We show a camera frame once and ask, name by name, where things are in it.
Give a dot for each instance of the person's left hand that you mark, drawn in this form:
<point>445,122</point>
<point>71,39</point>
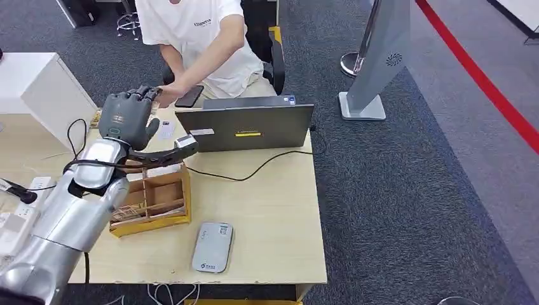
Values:
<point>170,94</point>

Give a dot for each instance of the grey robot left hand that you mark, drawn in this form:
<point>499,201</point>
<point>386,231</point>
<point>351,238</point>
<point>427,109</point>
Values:
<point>124,118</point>

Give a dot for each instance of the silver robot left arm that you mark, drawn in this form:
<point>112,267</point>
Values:
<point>71,214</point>

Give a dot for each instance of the black smartphone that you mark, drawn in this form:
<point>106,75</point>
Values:
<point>189,97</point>

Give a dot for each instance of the small tray of gold cards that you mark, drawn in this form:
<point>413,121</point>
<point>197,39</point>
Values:
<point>94,120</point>

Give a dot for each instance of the white card stack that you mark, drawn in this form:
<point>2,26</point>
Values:
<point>134,177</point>
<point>164,171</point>

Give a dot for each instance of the person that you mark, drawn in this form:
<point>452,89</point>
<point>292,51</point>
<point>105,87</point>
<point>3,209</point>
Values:
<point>198,38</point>

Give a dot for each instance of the chrome stool base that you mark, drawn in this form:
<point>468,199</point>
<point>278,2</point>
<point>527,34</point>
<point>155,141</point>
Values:
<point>128,21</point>

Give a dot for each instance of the white cabinet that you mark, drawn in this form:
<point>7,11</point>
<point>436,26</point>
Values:
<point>42,84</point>

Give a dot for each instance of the wooden card box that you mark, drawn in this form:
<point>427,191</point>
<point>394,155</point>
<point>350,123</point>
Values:
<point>164,198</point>

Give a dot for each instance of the grey laptop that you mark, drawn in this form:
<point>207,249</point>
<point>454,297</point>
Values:
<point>261,126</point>

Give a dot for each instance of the long gold card stack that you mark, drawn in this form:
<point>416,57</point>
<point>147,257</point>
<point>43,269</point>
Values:
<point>162,212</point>

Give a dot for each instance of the black office chair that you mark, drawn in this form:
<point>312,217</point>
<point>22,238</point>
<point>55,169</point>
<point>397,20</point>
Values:
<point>278,63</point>

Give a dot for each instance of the black cabinet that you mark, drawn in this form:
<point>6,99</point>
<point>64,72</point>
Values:
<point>80,10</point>

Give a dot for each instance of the black power plug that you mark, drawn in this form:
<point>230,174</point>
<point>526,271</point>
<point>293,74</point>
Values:
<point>21,194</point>

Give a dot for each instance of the white power strip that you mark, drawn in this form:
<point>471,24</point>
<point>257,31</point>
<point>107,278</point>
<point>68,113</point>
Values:
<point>21,219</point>

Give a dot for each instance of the grey kiosk stand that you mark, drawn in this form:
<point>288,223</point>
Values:
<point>379,63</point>

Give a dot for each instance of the yellow desk base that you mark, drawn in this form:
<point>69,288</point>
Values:
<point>244,302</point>

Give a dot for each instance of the round chrome base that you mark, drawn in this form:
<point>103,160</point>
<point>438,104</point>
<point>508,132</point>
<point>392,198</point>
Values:
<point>457,301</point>

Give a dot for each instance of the chrome stanchion post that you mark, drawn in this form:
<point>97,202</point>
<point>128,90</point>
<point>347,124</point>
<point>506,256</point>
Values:
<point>350,63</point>

